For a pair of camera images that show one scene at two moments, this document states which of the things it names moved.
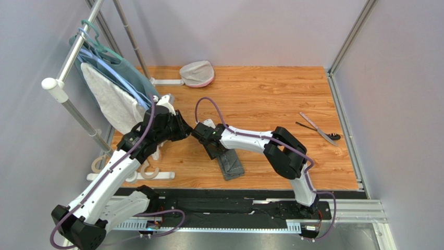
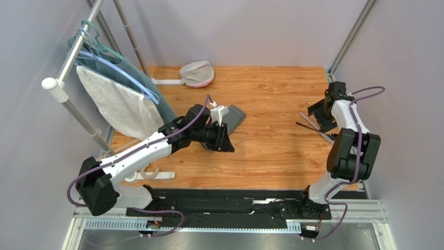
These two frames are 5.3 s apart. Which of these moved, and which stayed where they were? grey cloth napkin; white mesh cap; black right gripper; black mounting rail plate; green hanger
Moved: grey cloth napkin; black right gripper
Stayed: green hanger; black mounting rail plate; white mesh cap
